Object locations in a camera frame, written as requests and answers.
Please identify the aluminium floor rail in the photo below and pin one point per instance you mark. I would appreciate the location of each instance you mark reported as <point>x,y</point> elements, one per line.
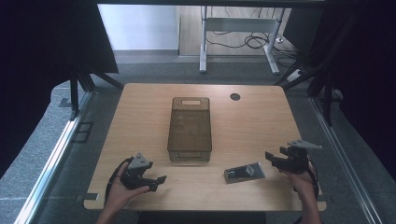
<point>49,165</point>
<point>342,155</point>

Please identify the black curtain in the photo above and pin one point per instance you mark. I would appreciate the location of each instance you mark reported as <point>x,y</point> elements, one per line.
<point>367,77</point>
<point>40,62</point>

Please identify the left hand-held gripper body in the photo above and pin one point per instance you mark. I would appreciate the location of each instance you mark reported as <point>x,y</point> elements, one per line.
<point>137,168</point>

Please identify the black metal stand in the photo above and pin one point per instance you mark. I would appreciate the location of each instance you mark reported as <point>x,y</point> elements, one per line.
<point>323,87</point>
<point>77,90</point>

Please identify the person's left hand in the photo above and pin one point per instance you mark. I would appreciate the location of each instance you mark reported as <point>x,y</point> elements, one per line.
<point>120,193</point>

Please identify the person's right hand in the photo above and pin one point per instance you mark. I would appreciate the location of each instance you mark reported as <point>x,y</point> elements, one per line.
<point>300,183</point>

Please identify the white power strip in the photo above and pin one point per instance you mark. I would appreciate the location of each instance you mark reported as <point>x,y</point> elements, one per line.
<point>294,75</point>

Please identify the black round table grommet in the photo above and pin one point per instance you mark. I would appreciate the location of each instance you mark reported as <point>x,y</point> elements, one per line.
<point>235,96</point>

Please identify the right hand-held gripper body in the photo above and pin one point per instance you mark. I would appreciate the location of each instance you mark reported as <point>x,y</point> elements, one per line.
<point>295,157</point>

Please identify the dark rectangular packet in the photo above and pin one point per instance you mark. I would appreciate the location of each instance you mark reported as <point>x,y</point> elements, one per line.
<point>244,173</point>

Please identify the white metal desk frame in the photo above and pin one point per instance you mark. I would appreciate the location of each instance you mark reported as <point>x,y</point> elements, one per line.
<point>239,24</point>

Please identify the brown translucent plastic basket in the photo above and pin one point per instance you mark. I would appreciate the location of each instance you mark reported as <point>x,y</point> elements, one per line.
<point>190,130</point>

